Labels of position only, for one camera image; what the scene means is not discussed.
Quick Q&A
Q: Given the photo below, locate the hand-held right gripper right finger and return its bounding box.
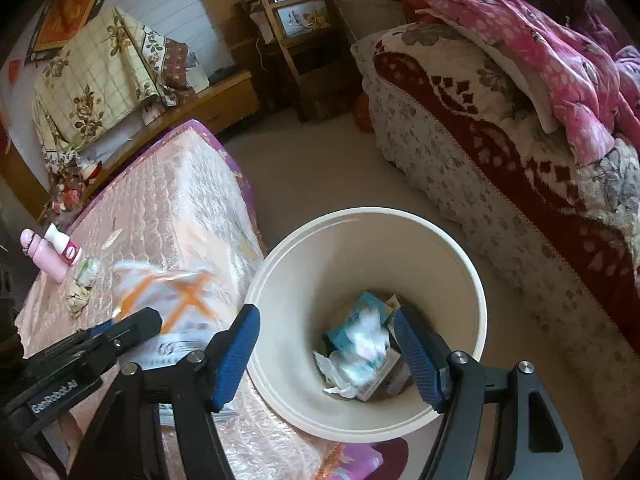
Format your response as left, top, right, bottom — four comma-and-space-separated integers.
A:
387, 305, 586, 480

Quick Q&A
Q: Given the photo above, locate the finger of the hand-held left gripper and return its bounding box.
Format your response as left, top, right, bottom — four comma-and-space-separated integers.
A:
75, 307, 163, 361
24, 320, 122, 362

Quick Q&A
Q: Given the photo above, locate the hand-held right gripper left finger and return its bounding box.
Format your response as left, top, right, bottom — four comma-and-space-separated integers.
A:
67, 304, 262, 480

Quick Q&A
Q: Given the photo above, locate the white box with blue print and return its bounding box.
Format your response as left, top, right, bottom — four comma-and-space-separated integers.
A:
357, 349, 414, 402

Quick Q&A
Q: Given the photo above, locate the clear plastic bag orange print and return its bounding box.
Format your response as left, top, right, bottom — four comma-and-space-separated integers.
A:
110, 259, 242, 416

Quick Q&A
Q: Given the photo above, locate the white tissue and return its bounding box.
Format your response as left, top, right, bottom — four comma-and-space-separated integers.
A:
314, 310, 392, 400

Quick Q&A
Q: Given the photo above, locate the cream plastic bucket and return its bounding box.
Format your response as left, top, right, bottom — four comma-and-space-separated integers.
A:
245, 208, 488, 443

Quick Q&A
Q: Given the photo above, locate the crumpled brown paper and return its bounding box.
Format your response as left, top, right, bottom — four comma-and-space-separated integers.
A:
65, 282, 92, 317

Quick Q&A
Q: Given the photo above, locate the green and white wrapper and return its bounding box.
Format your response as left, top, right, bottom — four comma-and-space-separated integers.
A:
75, 257, 102, 288

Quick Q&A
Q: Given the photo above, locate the white bottle with pink label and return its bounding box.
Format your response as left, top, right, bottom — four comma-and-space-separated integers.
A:
44, 223, 84, 266

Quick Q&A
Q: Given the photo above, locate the clear bag with red flowers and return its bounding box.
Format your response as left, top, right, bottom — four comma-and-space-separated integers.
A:
47, 152, 104, 214

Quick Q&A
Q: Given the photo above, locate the sofa with floral red cover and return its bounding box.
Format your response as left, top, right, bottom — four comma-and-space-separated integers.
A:
350, 22, 640, 461

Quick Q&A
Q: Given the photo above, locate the wooden low cabinet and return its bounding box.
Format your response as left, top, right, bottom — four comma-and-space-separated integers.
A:
37, 70, 261, 221

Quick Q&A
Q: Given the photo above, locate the red bag on floor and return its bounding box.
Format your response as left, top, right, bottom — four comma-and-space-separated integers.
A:
352, 95, 376, 133

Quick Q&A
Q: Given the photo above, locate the cream floral checked cloth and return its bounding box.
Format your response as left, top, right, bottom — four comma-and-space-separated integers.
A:
32, 6, 196, 157

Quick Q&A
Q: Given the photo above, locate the wooden chair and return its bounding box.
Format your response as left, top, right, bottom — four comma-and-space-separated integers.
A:
240, 0, 361, 123

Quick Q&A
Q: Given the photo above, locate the framed red and gold picture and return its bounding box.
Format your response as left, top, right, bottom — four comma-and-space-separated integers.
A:
25, 0, 123, 63

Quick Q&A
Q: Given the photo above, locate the pink floral quilt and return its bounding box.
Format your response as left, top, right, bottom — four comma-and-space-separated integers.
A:
415, 0, 640, 166

